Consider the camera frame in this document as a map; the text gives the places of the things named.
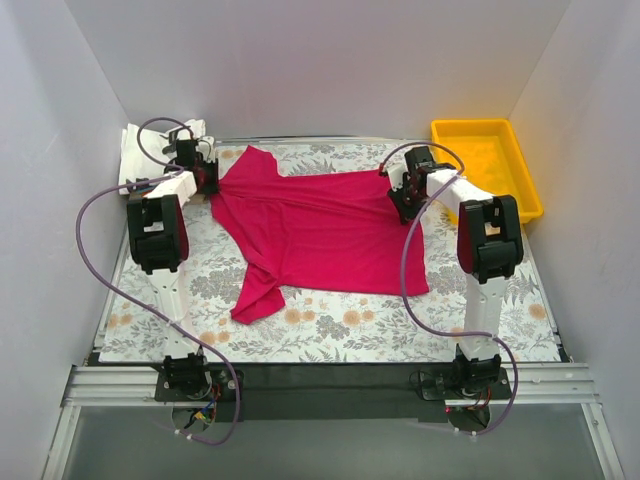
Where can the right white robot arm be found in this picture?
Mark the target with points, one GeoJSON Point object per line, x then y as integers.
{"type": "Point", "coordinates": [489, 249]}

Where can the yellow plastic bin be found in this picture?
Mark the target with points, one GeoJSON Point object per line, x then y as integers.
{"type": "Point", "coordinates": [493, 159]}

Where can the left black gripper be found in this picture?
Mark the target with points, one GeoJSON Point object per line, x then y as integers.
{"type": "Point", "coordinates": [208, 176]}

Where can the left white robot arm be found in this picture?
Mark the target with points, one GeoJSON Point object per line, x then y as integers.
{"type": "Point", "coordinates": [159, 245]}

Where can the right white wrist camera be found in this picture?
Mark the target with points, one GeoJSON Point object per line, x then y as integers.
{"type": "Point", "coordinates": [394, 174]}

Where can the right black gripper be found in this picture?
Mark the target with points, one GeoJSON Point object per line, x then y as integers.
{"type": "Point", "coordinates": [401, 200]}

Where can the magenta t shirt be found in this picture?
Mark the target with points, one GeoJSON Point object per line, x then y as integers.
{"type": "Point", "coordinates": [332, 232]}

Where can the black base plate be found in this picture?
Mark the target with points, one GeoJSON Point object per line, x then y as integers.
{"type": "Point", "coordinates": [363, 391]}

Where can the orange folded t shirt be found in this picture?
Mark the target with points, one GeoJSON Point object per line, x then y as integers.
{"type": "Point", "coordinates": [136, 192]}

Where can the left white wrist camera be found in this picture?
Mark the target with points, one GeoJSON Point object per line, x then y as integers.
{"type": "Point", "coordinates": [207, 146]}

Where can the floral table mat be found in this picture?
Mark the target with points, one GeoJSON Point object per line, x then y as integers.
{"type": "Point", "coordinates": [319, 326]}

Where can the aluminium front rail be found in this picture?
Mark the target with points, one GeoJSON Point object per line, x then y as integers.
{"type": "Point", "coordinates": [328, 421]}

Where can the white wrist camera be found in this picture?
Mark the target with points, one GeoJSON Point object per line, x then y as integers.
{"type": "Point", "coordinates": [394, 174]}
{"type": "Point", "coordinates": [207, 146]}

